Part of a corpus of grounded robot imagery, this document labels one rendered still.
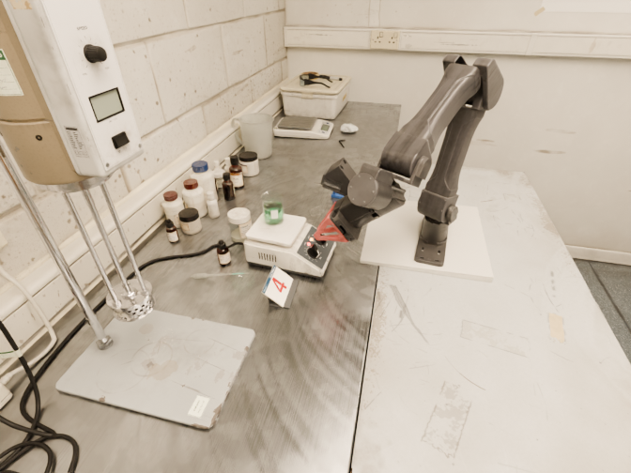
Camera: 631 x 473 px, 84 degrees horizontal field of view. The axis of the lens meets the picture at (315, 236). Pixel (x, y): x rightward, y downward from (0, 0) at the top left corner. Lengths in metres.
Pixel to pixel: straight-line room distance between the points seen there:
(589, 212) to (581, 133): 0.52
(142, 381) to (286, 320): 0.28
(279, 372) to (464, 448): 0.32
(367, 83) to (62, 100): 1.91
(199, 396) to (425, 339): 0.43
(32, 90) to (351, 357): 0.60
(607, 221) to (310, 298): 2.25
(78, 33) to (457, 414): 0.71
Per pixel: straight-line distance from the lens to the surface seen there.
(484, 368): 0.76
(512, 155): 2.40
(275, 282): 0.80
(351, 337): 0.74
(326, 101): 1.88
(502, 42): 2.16
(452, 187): 0.87
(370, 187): 0.59
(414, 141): 0.67
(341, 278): 0.85
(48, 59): 0.43
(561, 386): 0.80
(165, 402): 0.69
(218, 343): 0.73
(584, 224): 2.75
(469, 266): 0.93
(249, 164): 1.30
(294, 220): 0.89
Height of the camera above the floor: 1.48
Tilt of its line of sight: 36 degrees down
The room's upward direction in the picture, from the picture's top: straight up
